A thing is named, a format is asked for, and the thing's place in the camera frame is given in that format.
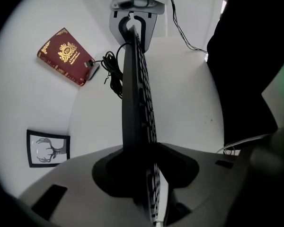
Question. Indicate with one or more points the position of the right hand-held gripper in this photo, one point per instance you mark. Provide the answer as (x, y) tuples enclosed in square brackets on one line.
[(142, 1)]

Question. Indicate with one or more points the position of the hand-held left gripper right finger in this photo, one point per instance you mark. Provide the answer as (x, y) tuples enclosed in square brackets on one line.
[(210, 174)]

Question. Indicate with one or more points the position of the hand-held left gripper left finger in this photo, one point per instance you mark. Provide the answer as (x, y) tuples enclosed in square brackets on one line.
[(80, 190)]

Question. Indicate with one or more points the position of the black keyboard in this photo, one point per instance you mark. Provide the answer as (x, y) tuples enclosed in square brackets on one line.
[(135, 98)]

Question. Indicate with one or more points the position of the black-framed antler picture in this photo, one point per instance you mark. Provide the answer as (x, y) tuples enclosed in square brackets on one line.
[(48, 149)]

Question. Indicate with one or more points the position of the dark red gold-printed book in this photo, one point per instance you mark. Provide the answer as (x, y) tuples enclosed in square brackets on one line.
[(64, 55)]

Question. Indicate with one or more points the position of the person's black clothing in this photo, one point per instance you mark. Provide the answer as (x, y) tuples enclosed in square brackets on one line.
[(246, 60)]

